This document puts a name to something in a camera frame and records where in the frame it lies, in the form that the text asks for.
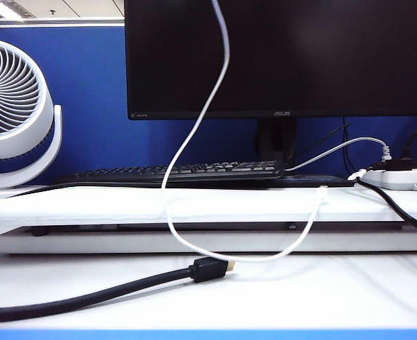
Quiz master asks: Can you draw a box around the white Type-C charging cable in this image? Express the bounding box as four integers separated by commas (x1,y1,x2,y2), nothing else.
161,0,329,264

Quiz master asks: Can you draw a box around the white base board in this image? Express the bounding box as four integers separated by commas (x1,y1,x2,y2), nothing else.
0,226,417,254

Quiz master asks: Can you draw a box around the black keyboard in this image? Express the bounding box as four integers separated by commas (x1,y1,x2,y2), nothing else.
54,159,286,186

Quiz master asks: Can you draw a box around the black monitor stand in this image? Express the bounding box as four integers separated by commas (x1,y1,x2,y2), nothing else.
207,118,357,189

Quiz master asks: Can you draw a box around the white raised board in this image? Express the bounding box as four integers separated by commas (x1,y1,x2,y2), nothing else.
0,184,417,227

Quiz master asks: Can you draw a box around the blue office partition panel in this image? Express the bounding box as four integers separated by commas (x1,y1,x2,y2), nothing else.
0,19,417,186

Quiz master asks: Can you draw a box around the white desk fan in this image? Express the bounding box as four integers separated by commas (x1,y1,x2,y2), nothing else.
0,37,64,192

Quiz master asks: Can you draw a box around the black computer monitor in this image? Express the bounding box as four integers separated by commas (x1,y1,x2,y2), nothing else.
124,0,417,120

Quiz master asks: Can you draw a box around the white power strip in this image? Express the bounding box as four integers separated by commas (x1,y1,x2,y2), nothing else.
362,169,417,192

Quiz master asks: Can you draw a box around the black HDMI cable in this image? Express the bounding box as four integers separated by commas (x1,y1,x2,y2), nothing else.
0,254,238,325

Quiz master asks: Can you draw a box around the thin black monitor cable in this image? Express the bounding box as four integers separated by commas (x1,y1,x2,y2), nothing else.
295,118,358,174

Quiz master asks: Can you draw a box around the white grey plugged cable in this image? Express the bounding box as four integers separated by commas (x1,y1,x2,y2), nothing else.
285,137,393,171

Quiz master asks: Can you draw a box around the thin black keyboard cable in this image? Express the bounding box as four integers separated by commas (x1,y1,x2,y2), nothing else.
8,181,96,198

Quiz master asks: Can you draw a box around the black riser frame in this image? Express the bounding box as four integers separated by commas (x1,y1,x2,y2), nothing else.
23,222,407,237

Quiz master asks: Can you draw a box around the black plug with cord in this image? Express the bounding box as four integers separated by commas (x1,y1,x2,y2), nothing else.
370,123,417,171

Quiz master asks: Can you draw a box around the thick black power cable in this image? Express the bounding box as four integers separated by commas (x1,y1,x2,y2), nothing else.
356,176,417,242

